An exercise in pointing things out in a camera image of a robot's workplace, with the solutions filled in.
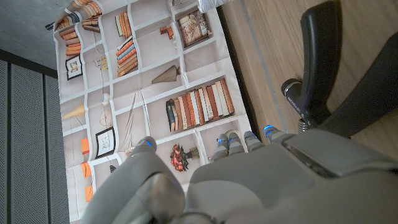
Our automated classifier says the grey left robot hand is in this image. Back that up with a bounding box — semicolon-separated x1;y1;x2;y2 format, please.
79;124;398;224

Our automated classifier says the black spring clamp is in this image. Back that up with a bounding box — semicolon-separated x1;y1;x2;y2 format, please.
280;0;398;138

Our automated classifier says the white thread spool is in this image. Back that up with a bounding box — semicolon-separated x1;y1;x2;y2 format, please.
196;0;231;14

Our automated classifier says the printed bookshelf backdrop cloth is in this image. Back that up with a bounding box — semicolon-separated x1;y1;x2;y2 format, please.
52;0;259;223

